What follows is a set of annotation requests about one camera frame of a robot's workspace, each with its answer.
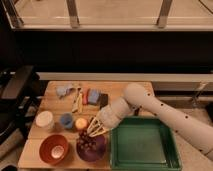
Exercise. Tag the white covered gripper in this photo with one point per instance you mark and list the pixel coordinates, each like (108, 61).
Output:
(110, 115)

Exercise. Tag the dark red grape bunch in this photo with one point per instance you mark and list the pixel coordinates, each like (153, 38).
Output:
(85, 142)

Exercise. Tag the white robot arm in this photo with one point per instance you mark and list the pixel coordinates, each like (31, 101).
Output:
(195, 132)

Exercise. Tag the purple bowl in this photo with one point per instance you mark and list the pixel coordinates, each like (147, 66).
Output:
(93, 155)

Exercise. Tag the red bowl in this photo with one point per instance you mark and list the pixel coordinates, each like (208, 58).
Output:
(53, 149)

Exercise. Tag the orange fruit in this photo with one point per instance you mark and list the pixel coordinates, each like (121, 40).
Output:
(81, 124)

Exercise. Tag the black rectangular block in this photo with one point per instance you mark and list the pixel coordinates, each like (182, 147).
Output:
(103, 100)

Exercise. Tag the red marker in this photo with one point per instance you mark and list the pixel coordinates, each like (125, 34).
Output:
(85, 96)

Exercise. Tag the blue sponge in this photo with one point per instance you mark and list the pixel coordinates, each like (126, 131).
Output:
(93, 96)

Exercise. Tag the blue cup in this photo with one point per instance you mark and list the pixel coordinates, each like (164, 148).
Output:
(66, 120)

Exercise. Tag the green plastic tray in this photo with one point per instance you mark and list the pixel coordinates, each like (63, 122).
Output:
(143, 144)

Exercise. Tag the wooden board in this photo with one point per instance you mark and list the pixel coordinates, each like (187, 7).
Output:
(30, 159)

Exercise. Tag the light blue cloth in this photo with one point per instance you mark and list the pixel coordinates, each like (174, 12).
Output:
(62, 91)

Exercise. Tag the white cylindrical container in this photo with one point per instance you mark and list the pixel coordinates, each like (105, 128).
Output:
(45, 120)

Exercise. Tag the black equipment at left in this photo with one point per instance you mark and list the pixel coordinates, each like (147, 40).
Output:
(18, 92)

